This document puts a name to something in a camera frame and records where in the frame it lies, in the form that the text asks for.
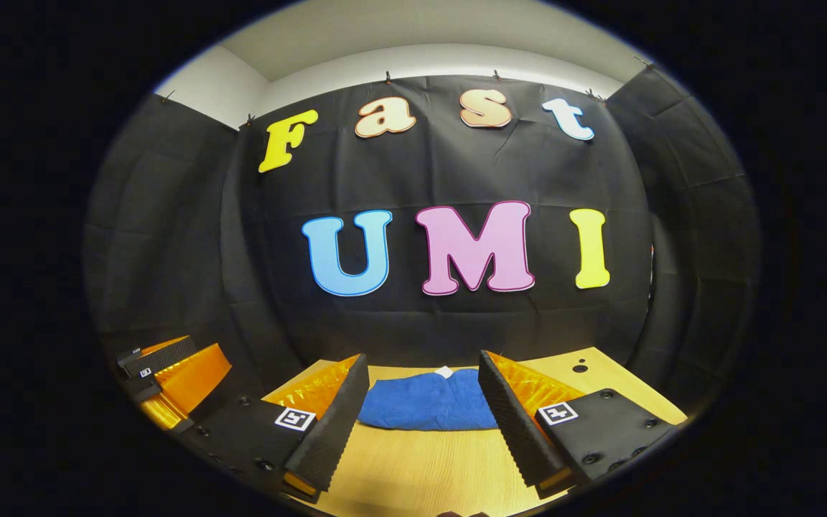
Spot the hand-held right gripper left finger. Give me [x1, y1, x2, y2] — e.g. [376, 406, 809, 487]
[180, 353, 371, 505]

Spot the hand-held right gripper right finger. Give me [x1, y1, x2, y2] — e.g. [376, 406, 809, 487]
[477, 350, 688, 500]

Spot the blue corduroy shirt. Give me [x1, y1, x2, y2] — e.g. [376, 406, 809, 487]
[356, 366, 500, 432]

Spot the black backdrop cloth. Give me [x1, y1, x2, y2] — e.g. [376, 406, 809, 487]
[83, 61, 762, 432]

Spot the row of black cloth clips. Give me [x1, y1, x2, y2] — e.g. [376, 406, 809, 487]
[159, 56, 655, 126]

